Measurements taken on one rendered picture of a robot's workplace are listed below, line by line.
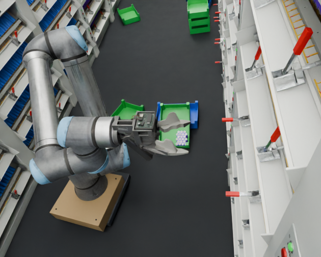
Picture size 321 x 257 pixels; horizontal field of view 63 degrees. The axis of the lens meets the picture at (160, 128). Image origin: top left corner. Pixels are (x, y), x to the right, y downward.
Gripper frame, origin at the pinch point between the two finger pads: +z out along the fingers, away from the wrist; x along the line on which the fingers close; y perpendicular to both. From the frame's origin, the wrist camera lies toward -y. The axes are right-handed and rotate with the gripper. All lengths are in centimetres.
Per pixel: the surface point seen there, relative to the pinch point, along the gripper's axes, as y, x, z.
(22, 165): -69, 30, -105
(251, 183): -9.9, -7.9, 17.9
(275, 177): 10.4, -17.6, 18.6
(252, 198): -8.3, -13.2, 17.3
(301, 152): 29.5, -25.0, 16.6
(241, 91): -9.8, 30.1, 18.1
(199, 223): -84, 8, 3
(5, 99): -33, 52, -106
